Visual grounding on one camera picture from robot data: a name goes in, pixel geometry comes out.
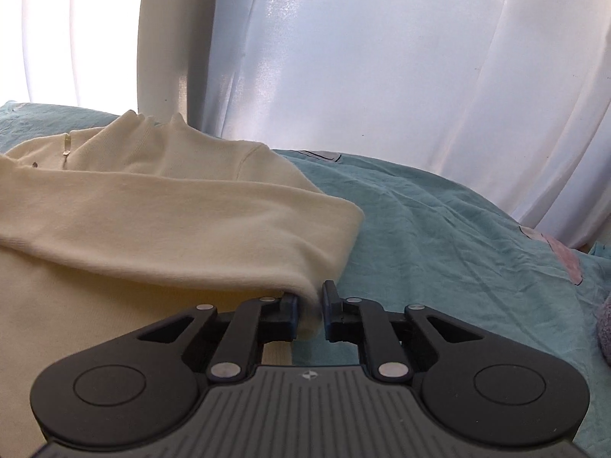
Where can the white sheer curtain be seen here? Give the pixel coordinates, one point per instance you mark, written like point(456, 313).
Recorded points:
point(510, 98)

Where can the teal patterned bed sheet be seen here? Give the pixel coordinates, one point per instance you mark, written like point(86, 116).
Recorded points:
point(427, 240)

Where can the grey fuzzy cloth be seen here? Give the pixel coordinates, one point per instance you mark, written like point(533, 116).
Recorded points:
point(603, 329)

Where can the cream knit sweater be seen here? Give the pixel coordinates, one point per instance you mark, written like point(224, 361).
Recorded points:
point(105, 230)

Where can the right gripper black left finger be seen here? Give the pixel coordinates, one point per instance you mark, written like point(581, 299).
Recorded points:
point(246, 331)

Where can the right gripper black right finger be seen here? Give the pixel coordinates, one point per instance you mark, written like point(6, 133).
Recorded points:
point(376, 332)

